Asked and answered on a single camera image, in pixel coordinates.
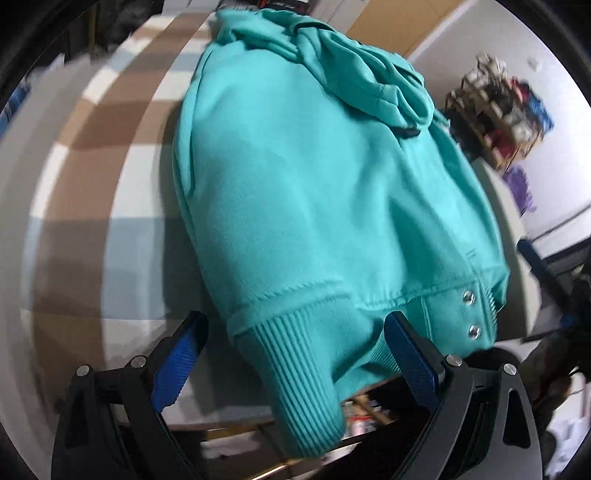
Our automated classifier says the black shoe box red stripe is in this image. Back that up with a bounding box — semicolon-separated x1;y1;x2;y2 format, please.
252;0;310;14

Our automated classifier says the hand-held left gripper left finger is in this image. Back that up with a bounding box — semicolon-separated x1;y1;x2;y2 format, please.
51;310;211;480

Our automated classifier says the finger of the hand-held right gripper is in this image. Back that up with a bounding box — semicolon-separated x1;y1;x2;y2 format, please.
517;237;575;296

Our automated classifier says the checkered blanket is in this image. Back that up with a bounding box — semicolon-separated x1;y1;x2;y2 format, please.
0;11;278;432

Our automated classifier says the tan wooden door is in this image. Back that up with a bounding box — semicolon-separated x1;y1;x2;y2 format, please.
344;0;467;58

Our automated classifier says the wooden shoe rack with shoes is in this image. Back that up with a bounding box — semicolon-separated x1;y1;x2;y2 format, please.
455;55;555;158

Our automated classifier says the teal hooded jacket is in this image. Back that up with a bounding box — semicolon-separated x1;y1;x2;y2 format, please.
172;8;511;460

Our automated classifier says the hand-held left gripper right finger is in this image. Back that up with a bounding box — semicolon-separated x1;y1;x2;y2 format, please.
384;310;543;480

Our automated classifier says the purple bag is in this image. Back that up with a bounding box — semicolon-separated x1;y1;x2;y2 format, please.
502;166;536;215

